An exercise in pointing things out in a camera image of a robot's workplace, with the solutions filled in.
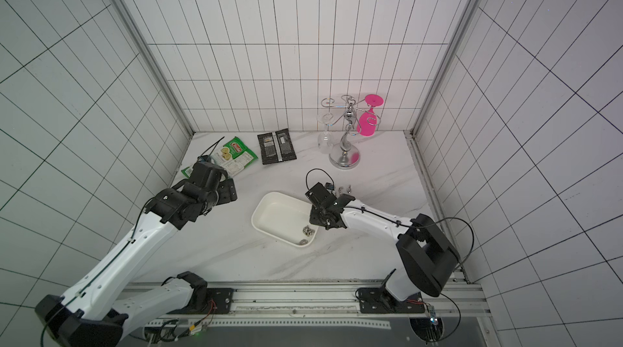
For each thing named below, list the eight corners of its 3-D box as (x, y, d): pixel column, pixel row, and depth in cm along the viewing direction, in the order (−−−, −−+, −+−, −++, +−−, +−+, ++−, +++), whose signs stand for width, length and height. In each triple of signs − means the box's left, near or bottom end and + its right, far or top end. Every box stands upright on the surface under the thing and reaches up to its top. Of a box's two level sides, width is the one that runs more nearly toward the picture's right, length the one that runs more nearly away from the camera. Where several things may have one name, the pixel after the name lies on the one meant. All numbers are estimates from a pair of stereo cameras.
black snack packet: (262, 165, 109) (262, 162, 107) (258, 136, 121) (257, 134, 119) (296, 158, 112) (296, 155, 110) (289, 131, 123) (288, 128, 122)
